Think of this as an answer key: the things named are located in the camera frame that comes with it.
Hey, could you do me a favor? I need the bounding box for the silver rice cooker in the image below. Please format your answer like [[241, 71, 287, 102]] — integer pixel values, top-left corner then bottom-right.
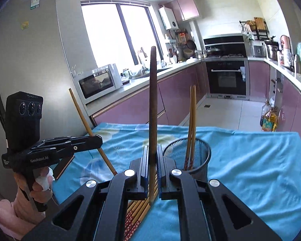
[[248, 40, 266, 58]]

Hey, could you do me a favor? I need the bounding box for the person's left forearm pink sleeve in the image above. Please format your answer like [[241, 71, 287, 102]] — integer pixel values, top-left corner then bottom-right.
[[0, 173, 53, 240]]

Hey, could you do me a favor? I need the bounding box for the black cooking pot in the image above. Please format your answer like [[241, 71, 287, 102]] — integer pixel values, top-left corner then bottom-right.
[[206, 46, 222, 57]]

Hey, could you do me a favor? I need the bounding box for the kitchen window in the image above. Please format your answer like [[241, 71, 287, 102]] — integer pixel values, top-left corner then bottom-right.
[[80, 1, 163, 68]]

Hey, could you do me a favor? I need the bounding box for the wooden chopstick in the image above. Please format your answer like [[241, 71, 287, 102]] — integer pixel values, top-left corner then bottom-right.
[[184, 85, 193, 170], [148, 46, 158, 205], [69, 88, 118, 176], [188, 85, 197, 170]]

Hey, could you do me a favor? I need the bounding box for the wall rack with pans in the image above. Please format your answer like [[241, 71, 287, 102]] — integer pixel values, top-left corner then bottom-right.
[[177, 30, 197, 52]]

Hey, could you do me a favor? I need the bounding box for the white water heater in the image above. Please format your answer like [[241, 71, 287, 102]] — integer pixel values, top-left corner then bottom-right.
[[159, 6, 179, 30]]

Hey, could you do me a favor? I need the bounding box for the white microwave oven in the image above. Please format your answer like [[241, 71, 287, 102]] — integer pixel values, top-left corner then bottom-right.
[[78, 63, 123, 105]]

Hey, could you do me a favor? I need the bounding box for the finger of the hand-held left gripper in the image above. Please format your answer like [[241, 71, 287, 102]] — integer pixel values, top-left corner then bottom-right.
[[31, 135, 103, 160]]

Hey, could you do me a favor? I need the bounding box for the wooden chopping board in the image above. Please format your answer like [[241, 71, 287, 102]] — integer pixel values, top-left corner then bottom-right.
[[254, 17, 267, 31]]

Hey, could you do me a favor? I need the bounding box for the blue floral tablecloth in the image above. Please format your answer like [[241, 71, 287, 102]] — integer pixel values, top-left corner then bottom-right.
[[51, 123, 301, 241]]

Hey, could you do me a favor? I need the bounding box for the black mesh utensil holder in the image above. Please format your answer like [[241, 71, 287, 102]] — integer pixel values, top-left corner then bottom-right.
[[163, 138, 212, 181]]

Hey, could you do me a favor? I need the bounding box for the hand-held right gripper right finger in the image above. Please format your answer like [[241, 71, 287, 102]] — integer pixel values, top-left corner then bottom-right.
[[157, 144, 283, 241]]

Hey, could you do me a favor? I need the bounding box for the bunch of wooden chopsticks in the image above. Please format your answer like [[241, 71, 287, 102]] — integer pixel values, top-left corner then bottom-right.
[[124, 176, 151, 241]]

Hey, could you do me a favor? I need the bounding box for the steel pressure cooker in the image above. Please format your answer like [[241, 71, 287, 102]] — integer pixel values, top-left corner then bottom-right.
[[264, 40, 281, 61]]

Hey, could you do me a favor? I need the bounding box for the black range hood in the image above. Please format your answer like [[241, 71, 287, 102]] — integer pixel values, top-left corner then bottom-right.
[[203, 36, 247, 57]]

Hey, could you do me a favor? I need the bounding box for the person's left hand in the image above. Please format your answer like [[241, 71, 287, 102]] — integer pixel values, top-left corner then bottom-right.
[[31, 167, 55, 205]]

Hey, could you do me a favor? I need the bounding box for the black built-in oven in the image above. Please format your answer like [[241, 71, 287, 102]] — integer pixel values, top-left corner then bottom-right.
[[205, 59, 249, 99]]

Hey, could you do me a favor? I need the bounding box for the pink base cabinet run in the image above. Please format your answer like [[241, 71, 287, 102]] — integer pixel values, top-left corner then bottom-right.
[[90, 60, 208, 126], [248, 60, 301, 132]]

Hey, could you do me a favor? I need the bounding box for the pink wall cabinet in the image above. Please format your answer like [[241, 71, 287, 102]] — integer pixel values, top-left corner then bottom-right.
[[164, 0, 200, 22]]

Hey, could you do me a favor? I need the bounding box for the steel thermos flask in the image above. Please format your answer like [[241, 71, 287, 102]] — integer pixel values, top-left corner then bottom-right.
[[293, 54, 301, 74]]

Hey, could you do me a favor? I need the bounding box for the black countertop rack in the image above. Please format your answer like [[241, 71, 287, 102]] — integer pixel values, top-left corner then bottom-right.
[[241, 17, 269, 41]]

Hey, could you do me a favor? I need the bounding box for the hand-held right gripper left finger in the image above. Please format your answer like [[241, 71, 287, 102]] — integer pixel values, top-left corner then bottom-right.
[[20, 144, 151, 241]]

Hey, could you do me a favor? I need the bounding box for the grey refrigerator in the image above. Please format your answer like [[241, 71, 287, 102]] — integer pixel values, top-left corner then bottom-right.
[[0, 0, 96, 201]]

